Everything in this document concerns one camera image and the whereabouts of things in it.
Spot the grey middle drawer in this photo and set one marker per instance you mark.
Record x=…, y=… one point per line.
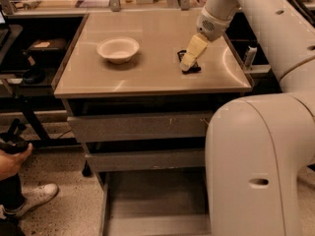
x=146, y=160

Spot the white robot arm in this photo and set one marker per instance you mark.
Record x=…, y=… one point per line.
x=255, y=145

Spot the grey top drawer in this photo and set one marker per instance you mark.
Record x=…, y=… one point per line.
x=143, y=126

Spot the white glue bottle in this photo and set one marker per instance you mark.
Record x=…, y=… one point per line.
x=249, y=57

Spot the white sneaker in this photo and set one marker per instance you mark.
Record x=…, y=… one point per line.
x=34, y=198

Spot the grey bottom drawer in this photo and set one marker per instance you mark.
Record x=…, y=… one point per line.
x=169, y=202

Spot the grey drawer cabinet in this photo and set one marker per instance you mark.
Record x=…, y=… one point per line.
x=152, y=81

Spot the black trouser leg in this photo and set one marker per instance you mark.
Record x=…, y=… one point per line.
x=11, y=196

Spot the person's hand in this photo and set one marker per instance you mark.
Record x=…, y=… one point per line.
x=10, y=164

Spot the black round device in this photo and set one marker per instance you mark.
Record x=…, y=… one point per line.
x=34, y=75

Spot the white paper bowl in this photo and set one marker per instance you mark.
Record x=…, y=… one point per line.
x=118, y=50

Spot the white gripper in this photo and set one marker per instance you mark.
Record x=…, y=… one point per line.
x=212, y=27

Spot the black box with label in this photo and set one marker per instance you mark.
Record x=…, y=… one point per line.
x=48, y=46

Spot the black handheld controller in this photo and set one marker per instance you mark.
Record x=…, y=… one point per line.
x=11, y=141

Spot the black rxbar chocolate bar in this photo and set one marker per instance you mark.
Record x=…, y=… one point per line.
x=194, y=69

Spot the grey drawer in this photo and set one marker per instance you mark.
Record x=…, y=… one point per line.
x=169, y=202
x=143, y=126
x=146, y=160

